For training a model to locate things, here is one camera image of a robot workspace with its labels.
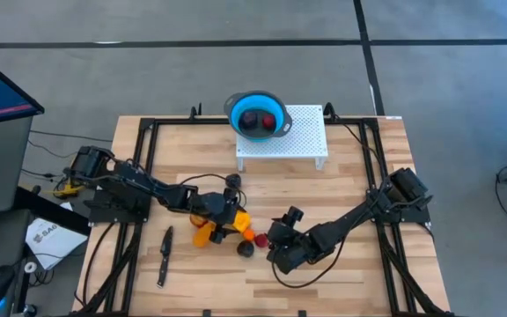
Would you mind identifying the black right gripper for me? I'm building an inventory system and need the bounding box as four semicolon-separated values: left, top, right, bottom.
266;221;326;276

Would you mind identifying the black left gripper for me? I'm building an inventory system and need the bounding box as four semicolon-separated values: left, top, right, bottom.
189;188;243;247

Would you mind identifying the yellow bell pepper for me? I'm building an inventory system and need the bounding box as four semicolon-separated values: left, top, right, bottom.
231;210;253;233

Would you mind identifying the orange bell pepper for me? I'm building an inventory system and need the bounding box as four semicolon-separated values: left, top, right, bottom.
192;221;217;248

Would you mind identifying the dark brown round fruit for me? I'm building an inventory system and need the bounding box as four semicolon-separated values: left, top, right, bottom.
236;240;255;259

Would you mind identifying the dark purple round fruit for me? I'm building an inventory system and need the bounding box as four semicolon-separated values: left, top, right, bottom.
240;111;259;131

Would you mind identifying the teal collapsible bowl grey rim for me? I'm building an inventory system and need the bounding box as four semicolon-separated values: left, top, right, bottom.
223;90;294;143

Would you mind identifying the black kitchen knife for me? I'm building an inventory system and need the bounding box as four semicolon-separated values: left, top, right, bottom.
156;225;174;290

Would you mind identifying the yellow hand tool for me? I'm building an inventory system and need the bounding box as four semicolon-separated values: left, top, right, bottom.
53;182;83;199

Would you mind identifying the white printed paper sheet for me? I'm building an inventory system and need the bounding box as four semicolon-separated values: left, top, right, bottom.
24;217;90;271

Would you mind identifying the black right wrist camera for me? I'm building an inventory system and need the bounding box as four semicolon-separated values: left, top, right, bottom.
282;205;305;228

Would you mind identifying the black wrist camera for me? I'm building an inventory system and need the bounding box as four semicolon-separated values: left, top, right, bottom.
282;205;305;228
224;173;243;190

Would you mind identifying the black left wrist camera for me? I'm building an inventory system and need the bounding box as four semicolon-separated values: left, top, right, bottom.
224;173;243;190

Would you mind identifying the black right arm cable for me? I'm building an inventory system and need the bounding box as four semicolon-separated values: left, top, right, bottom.
270;237;348;290

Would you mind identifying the black left camera cable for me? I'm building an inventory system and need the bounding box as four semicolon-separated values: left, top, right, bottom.
177;173;232;195

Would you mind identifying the black aluminium table frame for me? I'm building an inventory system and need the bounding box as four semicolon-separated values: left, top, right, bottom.
70;101;455;317

